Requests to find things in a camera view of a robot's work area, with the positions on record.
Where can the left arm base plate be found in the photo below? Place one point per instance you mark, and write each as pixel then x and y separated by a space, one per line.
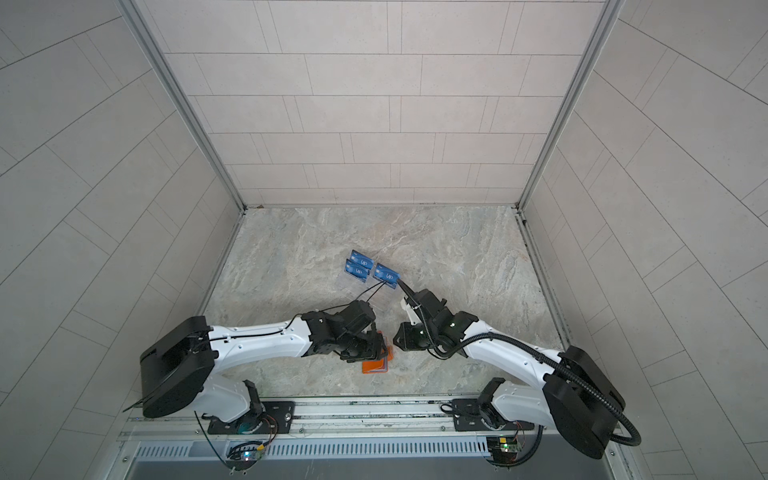
pixel 276 418

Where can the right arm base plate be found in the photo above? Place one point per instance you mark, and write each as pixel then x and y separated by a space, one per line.
pixel 470 415

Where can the right circuit board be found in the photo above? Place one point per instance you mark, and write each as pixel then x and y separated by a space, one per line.
pixel 503 451

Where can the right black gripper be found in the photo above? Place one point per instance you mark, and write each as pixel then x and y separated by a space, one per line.
pixel 404 338

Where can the right clear card display stand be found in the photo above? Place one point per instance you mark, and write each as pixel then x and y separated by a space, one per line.
pixel 386 275

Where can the left circuit board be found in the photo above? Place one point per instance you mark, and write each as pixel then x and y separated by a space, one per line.
pixel 243 456

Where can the aluminium mounting rail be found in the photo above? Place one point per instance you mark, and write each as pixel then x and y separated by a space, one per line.
pixel 352 417

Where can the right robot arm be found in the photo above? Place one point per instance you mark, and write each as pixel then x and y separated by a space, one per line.
pixel 563 390

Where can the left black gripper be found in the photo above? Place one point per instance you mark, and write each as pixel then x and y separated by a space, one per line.
pixel 375 349

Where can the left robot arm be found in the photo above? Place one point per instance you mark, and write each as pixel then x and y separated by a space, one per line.
pixel 183 368

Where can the circuit board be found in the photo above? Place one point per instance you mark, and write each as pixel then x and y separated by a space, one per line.
pixel 503 451
pixel 243 456

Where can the orange card holder wallet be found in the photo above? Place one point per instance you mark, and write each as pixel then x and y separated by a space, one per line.
pixel 378 366

